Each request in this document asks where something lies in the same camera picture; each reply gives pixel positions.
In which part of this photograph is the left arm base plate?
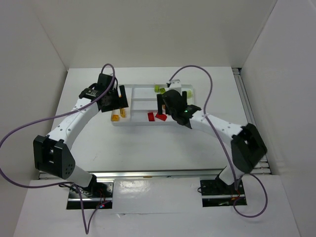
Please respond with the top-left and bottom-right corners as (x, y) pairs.
(59, 181), (114, 210)

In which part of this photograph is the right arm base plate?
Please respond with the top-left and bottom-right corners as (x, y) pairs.
(197, 179), (247, 207)

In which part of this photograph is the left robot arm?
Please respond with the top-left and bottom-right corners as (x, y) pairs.
(33, 73), (128, 196)

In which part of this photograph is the aluminium rail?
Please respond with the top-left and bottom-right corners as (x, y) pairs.
(232, 67), (270, 168)
(38, 167), (272, 181)

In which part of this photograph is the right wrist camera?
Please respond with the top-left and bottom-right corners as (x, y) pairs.
(166, 79), (182, 93)

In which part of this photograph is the small orange square lego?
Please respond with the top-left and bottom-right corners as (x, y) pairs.
(111, 114), (120, 122)

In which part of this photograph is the red rectangular lego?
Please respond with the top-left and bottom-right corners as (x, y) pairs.
(156, 114), (167, 121)

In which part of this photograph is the front aluminium rail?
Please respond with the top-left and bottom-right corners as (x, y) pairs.
(38, 167), (272, 181)

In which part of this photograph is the white divided sorting tray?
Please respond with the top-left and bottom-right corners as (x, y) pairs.
(110, 83), (198, 127)

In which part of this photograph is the right side aluminium rail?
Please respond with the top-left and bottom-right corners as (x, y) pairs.
(232, 67), (270, 168)

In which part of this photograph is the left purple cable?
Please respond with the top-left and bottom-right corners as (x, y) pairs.
(0, 64), (116, 235)

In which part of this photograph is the orange lego plate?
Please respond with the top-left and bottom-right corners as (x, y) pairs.
(119, 108), (126, 118)

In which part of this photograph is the red curved lego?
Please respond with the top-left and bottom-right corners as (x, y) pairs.
(147, 112), (155, 121)

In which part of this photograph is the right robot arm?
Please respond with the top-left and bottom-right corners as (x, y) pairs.
(157, 89), (267, 188)

